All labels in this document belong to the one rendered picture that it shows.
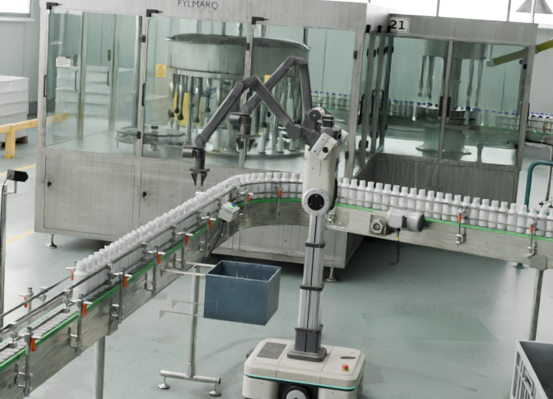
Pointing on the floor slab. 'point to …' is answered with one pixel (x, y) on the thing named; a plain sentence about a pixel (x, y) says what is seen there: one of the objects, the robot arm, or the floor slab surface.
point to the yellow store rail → (14, 135)
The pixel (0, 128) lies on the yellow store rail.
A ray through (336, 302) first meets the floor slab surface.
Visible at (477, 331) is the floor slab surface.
